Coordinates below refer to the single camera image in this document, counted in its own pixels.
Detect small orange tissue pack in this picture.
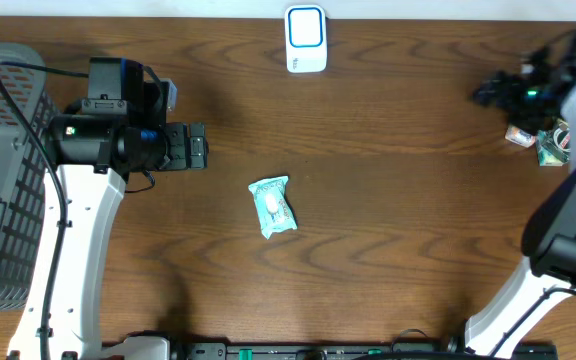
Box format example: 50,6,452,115
505,125,536,148

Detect red white tape roll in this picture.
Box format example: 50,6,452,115
536,119,570,164

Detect small teal tissue pack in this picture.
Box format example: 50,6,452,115
537,146,568,167

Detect green Zappy wipes pack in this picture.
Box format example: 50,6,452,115
248,176,298,239

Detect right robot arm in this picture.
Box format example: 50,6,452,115
447,28,576,359

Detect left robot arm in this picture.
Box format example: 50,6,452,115
7,57,208,359

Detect white barcode scanner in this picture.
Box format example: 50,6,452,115
284,4,328,74

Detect grey plastic mesh basket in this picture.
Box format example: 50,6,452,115
0,43,59,311

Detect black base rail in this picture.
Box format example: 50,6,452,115
102,340,560,360

